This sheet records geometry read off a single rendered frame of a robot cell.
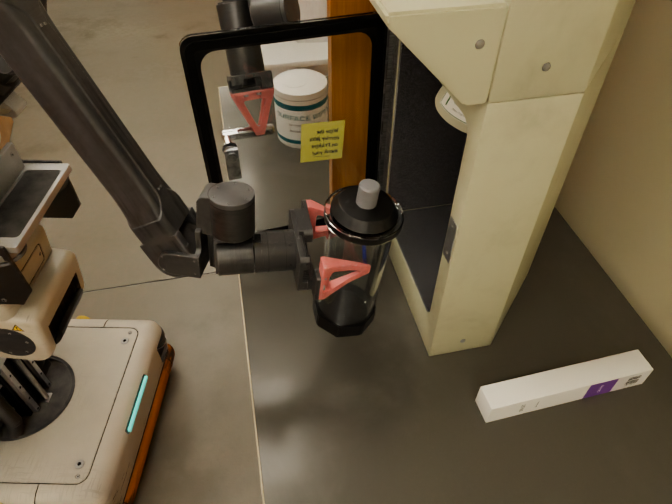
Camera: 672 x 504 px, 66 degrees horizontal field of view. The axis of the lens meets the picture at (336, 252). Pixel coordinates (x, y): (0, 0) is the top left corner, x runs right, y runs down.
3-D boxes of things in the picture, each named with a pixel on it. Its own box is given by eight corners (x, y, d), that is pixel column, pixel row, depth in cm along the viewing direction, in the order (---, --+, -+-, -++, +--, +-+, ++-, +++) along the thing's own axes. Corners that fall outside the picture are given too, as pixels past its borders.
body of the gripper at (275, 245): (302, 207, 74) (249, 209, 72) (314, 259, 67) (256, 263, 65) (299, 239, 78) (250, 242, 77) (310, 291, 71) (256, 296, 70)
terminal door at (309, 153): (374, 216, 104) (389, 11, 76) (222, 247, 98) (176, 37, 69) (373, 214, 105) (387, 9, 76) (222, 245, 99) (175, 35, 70)
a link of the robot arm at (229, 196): (181, 233, 75) (159, 272, 69) (172, 164, 68) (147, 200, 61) (262, 245, 75) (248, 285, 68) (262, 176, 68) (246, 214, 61)
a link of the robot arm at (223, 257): (209, 257, 74) (211, 285, 69) (206, 218, 69) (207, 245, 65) (258, 254, 75) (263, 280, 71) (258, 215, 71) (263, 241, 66)
